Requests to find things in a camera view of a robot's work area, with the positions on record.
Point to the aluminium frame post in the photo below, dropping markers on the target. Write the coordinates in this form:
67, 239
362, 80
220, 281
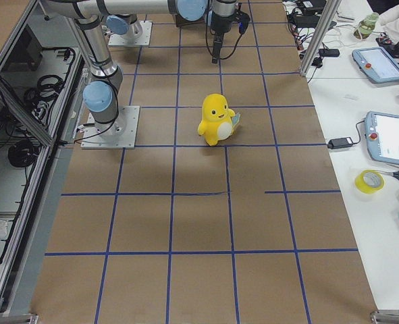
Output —
323, 25

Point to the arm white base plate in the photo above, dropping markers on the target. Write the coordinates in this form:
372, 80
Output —
123, 34
122, 134

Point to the blue teach pendant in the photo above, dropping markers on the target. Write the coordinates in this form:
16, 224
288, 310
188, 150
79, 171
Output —
382, 136
377, 64

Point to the silver robot arm, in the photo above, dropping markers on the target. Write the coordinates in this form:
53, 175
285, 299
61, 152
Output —
84, 19

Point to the black power adapter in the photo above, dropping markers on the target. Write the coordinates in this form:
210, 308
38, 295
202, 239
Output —
340, 143

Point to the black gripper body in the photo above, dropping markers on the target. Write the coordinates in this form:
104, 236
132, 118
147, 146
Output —
220, 26

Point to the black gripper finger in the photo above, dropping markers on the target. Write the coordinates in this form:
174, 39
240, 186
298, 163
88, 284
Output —
216, 50

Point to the blue teach pendant far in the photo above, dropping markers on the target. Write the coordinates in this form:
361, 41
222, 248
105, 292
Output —
377, 64

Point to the yellow tape roll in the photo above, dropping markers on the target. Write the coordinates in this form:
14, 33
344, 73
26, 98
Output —
369, 181

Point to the yellow plush dinosaur toy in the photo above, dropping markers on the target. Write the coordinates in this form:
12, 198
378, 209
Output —
218, 120

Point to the blue teach pendant near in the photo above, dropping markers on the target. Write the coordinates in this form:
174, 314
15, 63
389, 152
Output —
382, 136

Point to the green drink bottle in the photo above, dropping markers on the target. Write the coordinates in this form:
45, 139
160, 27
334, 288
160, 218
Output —
366, 26

